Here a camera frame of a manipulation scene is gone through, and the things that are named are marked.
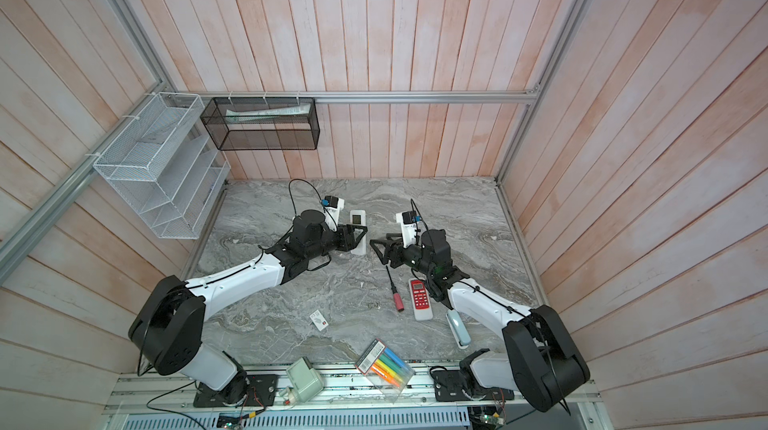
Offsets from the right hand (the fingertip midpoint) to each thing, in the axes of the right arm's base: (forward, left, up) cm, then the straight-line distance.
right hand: (379, 239), depth 82 cm
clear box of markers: (-30, -2, -17) cm, 34 cm away
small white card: (-17, +17, -16) cm, 29 cm away
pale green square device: (-34, +17, -12) cm, 39 cm away
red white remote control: (-10, -12, -17) cm, 23 cm away
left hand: (+2, +5, 0) cm, 5 cm away
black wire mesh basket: (+43, +43, +8) cm, 61 cm away
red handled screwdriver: (-9, -6, -18) cm, 21 cm away
